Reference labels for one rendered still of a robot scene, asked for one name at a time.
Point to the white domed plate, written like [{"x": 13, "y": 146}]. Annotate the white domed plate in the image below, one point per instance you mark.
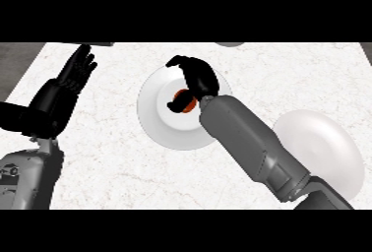
[{"x": 325, "y": 147}]

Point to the red tomato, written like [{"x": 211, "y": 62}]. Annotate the red tomato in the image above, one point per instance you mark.
[{"x": 189, "y": 104}]

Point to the grey round object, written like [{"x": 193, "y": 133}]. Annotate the grey round object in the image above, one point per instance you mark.
[{"x": 229, "y": 44}]

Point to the white flat plate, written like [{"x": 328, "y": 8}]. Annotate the white flat plate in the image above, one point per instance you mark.
[{"x": 168, "y": 131}]

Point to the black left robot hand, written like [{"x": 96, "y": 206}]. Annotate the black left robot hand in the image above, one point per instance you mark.
[{"x": 77, "y": 70}]

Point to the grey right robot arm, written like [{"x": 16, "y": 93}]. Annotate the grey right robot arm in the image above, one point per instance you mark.
[{"x": 247, "y": 138}]

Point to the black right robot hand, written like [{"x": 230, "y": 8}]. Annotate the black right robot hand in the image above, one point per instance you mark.
[{"x": 201, "y": 77}]

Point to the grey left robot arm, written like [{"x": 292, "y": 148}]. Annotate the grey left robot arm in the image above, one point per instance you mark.
[{"x": 46, "y": 108}]

